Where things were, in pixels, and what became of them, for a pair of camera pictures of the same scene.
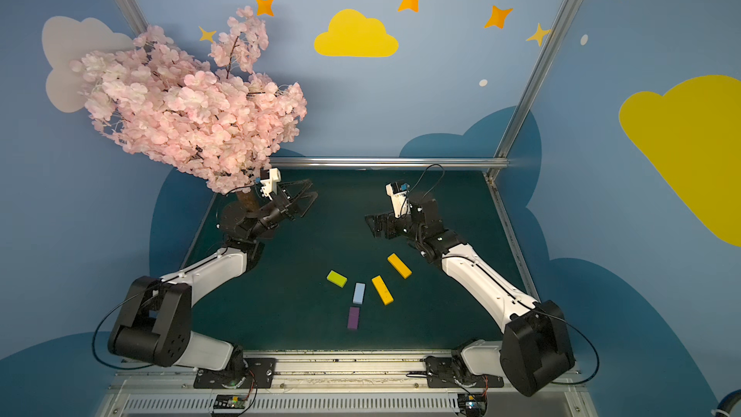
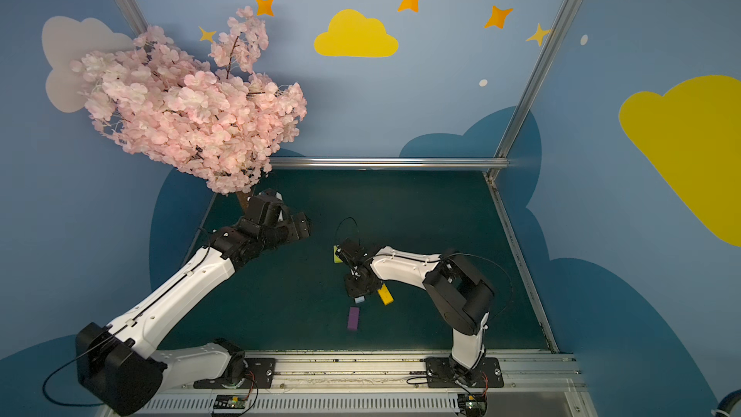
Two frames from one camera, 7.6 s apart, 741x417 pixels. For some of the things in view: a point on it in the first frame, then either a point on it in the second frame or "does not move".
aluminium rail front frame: [356, 387] does not move
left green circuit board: [230, 402] does not move
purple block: [353, 318] does not move
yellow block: [382, 290] does not move
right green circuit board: [473, 404] does not move
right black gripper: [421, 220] to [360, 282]
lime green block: [337, 278] to [337, 260]
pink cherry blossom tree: [215, 117] does not move
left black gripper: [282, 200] to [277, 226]
